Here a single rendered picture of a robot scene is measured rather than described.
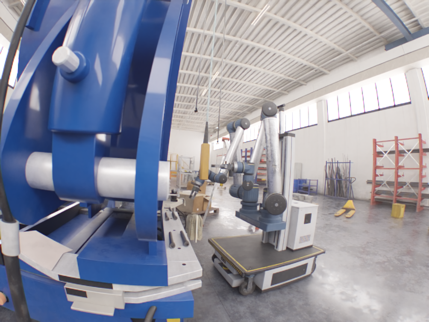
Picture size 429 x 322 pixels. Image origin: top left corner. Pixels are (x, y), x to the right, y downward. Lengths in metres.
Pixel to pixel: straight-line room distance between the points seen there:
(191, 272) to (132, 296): 0.26
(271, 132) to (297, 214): 1.03
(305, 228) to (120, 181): 2.33
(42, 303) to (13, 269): 1.16
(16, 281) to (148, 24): 0.84
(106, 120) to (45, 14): 0.81
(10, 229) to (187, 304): 0.68
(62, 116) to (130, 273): 0.55
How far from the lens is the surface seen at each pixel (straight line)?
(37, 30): 1.04
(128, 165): 0.34
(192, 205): 4.90
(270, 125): 1.83
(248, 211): 2.41
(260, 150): 2.03
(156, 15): 0.86
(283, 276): 2.23
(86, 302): 0.83
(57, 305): 1.45
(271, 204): 1.76
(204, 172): 1.72
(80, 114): 0.31
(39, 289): 1.45
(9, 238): 0.35
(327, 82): 13.66
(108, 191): 0.34
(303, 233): 2.50
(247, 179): 1.85
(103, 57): 0.33
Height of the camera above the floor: 1.28
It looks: 2 degrees up
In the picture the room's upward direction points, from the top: 4 degrees clockwise
